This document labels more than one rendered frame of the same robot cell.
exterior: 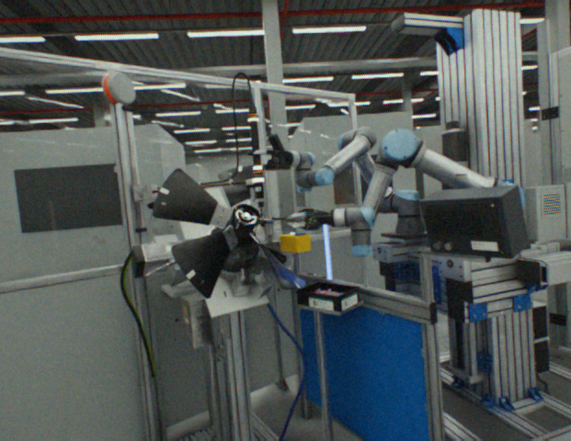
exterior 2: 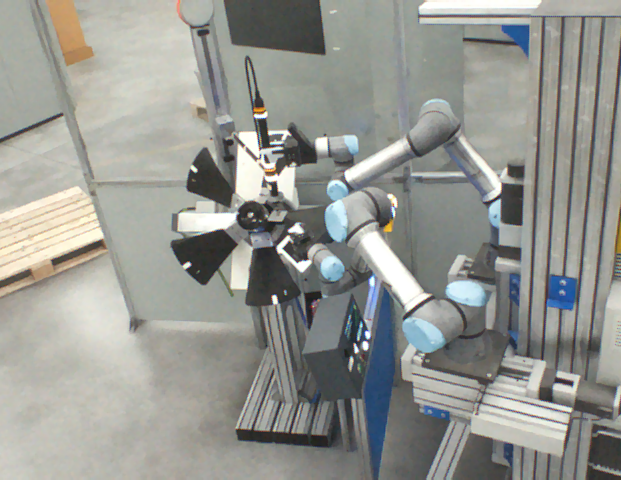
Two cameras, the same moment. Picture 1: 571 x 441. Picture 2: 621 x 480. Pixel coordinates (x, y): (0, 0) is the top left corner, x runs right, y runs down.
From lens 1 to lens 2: 214 cm
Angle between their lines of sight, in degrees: 53
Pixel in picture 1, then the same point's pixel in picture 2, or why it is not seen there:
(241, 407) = (279, 356)
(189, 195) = (211, 178)
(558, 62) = not seen: outside the picture
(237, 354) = (273, 316)
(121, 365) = not seen: hidden behind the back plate
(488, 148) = (536, 228)
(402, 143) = (333, 225)
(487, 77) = (543, 128)
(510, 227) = (321, 378)
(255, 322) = not seen: hidden behind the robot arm
